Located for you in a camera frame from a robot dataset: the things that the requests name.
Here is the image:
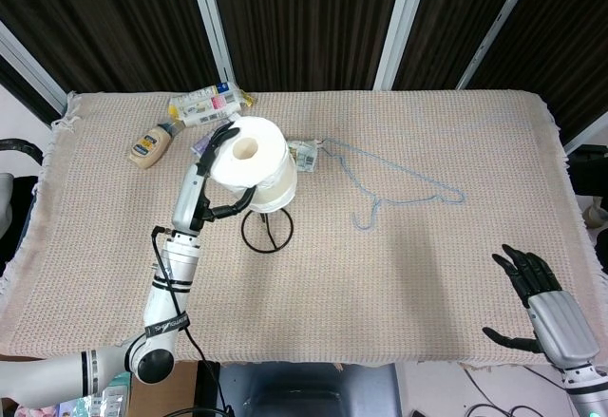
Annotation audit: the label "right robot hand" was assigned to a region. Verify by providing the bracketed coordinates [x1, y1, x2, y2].
[482, 243, 601, 371]

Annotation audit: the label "clear bag with green print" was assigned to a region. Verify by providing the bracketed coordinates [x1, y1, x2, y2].
[286, 137, 325, 172]

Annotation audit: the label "black box device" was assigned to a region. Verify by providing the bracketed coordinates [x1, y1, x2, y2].
[567, 144, 608, 198]

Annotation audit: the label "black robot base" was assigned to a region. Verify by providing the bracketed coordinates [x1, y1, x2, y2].
[208, 362, 403, 417]

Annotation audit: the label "white toilet paper roll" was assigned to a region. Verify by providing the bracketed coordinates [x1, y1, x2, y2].
[208, 115, 299, 213]

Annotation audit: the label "light blue wire hanger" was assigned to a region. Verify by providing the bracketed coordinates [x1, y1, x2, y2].
[321, 137, 466, 232]

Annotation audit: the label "black wire roll stand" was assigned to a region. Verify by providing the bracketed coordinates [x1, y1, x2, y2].
[240, 206, 295, 254]

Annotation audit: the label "beige squeeze bottle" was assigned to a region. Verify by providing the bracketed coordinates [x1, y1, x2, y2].
[128, 120, 186, 170]

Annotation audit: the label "colourful printed boxes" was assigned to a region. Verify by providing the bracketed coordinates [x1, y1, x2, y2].
[56, 371, 132, 417]

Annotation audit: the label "white frame post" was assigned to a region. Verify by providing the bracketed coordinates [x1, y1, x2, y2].
[456, 0, 529, 90]
[0, 21, 67, 117]
[563, 120, 608, 155]
[186, 0, 238, 93]
[372, 0, 428, 91]

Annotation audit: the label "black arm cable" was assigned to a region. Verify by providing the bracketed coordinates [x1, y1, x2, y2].
[150, 225, 235, 417]

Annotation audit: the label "brown wooden board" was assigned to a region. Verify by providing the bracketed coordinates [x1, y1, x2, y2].
[127, 362, 200, 417]

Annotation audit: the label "dark curtain panel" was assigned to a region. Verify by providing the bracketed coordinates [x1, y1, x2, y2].
[393, 0, 515, 91]
[207, 0, 406, 93]
[467, 0, 608, 146]
[0, 0, 224, 122]

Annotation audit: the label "black curved bar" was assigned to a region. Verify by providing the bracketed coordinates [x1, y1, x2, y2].
[0, 138, 45, 167]

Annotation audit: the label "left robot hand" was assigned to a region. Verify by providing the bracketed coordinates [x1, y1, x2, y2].
[170, 121, 258, 234]

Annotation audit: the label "white printed plastic package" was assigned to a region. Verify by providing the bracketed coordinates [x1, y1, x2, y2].
[169, 82, 257, 127]

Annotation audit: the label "black floor cable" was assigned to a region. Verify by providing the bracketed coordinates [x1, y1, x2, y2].
[463, 367, 577, 417]

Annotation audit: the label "white tube with labels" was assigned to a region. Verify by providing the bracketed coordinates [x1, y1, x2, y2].
[180, 104, 243, 129]

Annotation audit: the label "purple tube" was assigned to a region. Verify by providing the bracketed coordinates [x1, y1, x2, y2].
[190, 134, 215, 156]

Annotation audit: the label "beige woven tablecloth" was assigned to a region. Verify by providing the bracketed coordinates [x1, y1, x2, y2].
[0, 88, 608, 371]

